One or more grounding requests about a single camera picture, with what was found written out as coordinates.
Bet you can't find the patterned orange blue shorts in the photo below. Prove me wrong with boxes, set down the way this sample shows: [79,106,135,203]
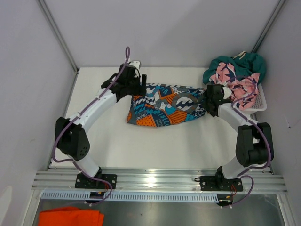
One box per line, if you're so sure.
[127,83,206,128]

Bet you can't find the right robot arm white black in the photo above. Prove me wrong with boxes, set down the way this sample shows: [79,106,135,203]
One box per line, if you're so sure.
[199,84,274,191]

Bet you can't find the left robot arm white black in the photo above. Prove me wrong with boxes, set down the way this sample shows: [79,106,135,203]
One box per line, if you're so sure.
[55,61,147,188]

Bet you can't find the pink patterned shorts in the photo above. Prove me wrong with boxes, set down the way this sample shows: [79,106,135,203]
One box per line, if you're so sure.
[209,63,259,110]

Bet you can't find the teal green shorts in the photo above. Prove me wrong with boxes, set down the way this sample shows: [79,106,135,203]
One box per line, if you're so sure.
[203,51,267,84]

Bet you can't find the folded orange shorts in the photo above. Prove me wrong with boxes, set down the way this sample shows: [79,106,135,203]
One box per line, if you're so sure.
[38,207,104,226]

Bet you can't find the white plastic basket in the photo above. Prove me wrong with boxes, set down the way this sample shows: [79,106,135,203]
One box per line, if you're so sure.
[243,84,267,114]

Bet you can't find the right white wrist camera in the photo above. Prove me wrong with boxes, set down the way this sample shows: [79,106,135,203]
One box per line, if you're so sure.
[222,86,232,99]

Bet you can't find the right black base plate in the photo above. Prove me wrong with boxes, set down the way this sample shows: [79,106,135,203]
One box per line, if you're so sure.
[194,176,243,192]

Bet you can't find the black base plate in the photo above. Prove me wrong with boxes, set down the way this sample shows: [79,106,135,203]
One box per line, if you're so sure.
[194,176,243,192]
[74,173,118,190]

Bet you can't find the aluminium mounting rail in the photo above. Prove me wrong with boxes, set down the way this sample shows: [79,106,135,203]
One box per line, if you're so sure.
[32,167,288,194]

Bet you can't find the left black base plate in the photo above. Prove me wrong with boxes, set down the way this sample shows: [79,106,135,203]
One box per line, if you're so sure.
[74,173,118,190]

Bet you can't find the white slotted cable duct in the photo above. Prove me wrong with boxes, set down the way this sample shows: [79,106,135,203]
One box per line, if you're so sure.
[41,190,219,203]

